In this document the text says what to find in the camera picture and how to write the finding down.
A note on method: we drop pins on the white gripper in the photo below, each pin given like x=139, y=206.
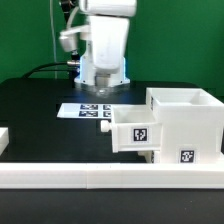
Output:
x=107, y=30

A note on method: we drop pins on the white drawer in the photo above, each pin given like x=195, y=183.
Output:
x=148, y=155
x=133, y=128

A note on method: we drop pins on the white front drawer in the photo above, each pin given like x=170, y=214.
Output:
x=148, y=155

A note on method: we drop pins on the white drawer cabinet box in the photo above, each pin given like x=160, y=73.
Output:
x=192, y=124

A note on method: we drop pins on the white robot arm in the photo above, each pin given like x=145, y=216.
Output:
x=86, y=78

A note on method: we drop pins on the white marker sheet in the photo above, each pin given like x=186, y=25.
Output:
x=83, y=110

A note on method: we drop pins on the white U-shaped fence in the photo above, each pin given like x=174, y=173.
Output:
x=111, y=175

